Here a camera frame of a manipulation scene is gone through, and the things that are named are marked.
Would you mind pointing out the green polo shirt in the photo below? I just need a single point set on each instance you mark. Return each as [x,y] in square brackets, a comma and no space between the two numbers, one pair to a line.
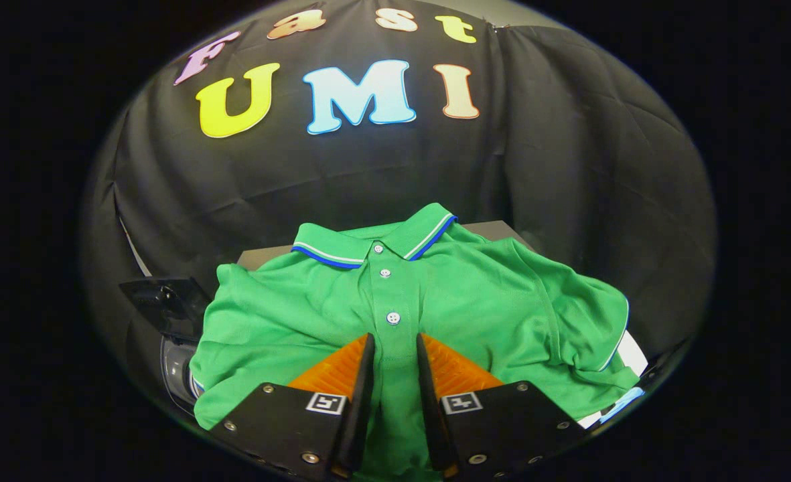
[475,301]

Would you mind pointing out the beige cabinet with black top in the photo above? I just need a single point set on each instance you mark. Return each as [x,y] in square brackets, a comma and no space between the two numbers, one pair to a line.
[495,229]

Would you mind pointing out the dark transparent washing machine lid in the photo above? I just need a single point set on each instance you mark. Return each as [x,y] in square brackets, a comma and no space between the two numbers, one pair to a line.
[167,301]

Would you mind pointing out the black backdrop cloth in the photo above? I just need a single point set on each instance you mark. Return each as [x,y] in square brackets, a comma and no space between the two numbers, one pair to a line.
[341,167]

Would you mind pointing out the white flat board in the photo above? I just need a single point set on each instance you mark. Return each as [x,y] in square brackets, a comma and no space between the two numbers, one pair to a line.
[633,351]

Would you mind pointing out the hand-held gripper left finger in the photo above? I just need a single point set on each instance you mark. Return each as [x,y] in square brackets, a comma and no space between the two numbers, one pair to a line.
[358,408]

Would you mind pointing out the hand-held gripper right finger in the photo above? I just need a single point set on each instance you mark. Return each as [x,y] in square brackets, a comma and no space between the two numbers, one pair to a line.
[430,408]

